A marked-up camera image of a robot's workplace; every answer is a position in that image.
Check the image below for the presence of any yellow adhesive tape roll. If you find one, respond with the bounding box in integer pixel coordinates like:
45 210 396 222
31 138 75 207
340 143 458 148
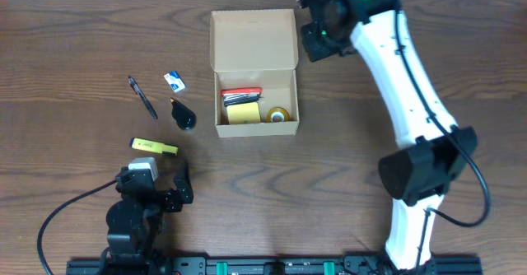
267 107 290 123

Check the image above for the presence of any white blue eraser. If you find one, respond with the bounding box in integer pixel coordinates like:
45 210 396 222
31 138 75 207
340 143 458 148
164 71 186 93

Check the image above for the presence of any red multi-tool pocket knife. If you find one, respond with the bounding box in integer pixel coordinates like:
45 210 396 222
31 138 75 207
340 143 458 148
221 87 262 106

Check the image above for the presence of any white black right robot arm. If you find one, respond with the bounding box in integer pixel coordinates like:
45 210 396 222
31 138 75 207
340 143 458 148
298 0 483 274

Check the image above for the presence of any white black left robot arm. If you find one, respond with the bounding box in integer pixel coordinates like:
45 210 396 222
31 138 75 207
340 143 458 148
100 158 194 274

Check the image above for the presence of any yellow highlighter marker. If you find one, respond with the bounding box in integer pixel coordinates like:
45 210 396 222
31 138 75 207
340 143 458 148
129 137 179 156

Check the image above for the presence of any black correction tape dispenser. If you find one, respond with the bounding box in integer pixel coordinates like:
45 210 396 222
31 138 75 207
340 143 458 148
170 98 197 130

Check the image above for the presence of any open cardboard box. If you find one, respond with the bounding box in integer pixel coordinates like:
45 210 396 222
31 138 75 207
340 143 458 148
210 9 300 138

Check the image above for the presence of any yellow sticky note pad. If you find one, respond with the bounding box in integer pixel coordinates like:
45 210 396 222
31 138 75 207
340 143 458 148
226 102 261 124

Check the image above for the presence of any black ballpoint pen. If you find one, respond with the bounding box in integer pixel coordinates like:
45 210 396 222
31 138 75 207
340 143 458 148
128 76 158 119

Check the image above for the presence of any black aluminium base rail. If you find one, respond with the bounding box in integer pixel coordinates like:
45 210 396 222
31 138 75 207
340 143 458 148
66 254 483 275

